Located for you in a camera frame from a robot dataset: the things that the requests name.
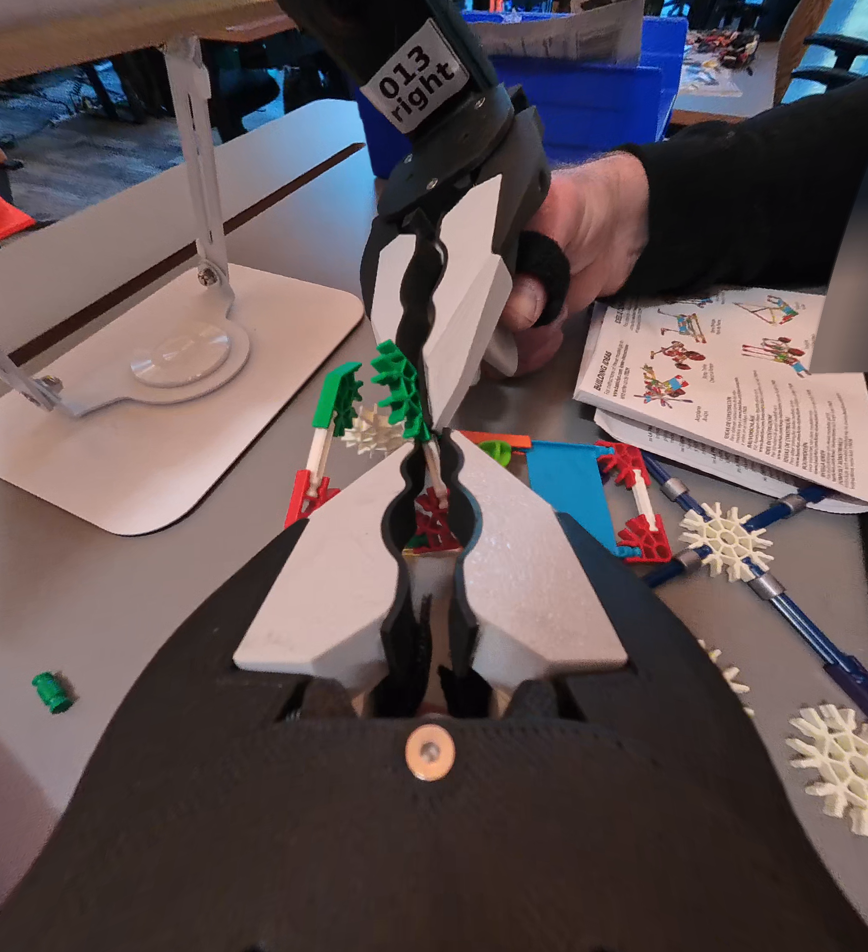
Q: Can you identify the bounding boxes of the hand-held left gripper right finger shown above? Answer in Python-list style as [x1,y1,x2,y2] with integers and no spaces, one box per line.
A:
[437,430,630,718]

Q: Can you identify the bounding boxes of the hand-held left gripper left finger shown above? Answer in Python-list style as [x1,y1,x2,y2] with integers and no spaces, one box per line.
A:
[231,442,435,718]

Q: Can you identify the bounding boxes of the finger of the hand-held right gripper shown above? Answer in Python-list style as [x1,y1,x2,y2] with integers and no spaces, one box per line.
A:
[425,175,514,434]
[370,219,442,432]

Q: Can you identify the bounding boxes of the green toy connector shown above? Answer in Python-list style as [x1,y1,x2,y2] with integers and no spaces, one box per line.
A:
[370,340,435,441]
[313,363,364,438]

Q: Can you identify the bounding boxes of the colourful toy construction frame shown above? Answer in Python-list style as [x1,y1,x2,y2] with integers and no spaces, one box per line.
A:
[284,405,674,568]

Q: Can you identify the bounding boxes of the person's right forearm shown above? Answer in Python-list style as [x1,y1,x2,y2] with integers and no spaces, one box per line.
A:
[623,70,868,298]

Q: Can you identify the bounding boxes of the person's right hand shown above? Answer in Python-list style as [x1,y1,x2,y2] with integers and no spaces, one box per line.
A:
[497,152,654,376]

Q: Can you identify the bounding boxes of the blue plastic bin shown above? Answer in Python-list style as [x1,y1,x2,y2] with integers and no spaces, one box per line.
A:
[355,11,689,179]

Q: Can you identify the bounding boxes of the blue rod cross toy assembly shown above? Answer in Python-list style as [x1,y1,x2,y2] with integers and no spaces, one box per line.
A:
[636,450,868,728]

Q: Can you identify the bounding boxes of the white instruction leaflet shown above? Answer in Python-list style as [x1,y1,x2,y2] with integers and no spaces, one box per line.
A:
[593,408,868,516]

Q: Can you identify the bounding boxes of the clear round disc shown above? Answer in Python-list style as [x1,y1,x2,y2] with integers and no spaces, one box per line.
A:
[130,333,231,388]

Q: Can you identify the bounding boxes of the heap of colourful toy parts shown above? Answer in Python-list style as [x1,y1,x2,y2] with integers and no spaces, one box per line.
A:
[683,28,762,75]

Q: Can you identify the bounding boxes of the green toy spool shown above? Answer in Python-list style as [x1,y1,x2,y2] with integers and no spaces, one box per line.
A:
[32,671,74,715]

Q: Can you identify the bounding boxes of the colour printed instruction booklet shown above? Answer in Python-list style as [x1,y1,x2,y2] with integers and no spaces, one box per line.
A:
[574,286,868,508]

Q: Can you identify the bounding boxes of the black office chair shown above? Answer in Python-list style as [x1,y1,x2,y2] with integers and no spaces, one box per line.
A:
[774,0,868,105]

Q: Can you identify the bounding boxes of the tan wooden table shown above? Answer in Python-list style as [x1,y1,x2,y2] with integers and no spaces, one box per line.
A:
[0,0,301,90]

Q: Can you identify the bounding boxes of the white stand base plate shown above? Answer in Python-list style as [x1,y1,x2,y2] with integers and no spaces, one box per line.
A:
[0,264,366,536]

